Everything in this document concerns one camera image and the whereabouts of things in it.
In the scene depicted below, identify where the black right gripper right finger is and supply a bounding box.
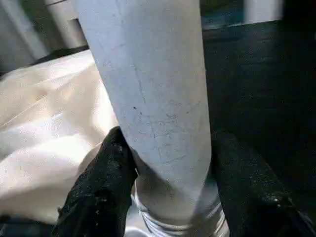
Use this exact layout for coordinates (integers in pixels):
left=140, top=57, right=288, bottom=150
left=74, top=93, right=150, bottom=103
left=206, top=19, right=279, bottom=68
left=211, top=130, right=316, bottom=237

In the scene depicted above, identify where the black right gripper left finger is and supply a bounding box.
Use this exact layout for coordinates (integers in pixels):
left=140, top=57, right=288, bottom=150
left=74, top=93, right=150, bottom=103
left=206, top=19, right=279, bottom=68
left=51, top=125, right=138, bottom=237

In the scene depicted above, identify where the white plastic table top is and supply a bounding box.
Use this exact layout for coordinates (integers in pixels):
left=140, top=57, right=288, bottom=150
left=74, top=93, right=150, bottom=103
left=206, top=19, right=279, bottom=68
left=0, top=50, right=230, bottom=237

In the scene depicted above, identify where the white plastic table leg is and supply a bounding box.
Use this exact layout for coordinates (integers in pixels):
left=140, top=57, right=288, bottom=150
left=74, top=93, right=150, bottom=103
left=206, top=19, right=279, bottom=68
left=71, top=0, right=230, bottom=237

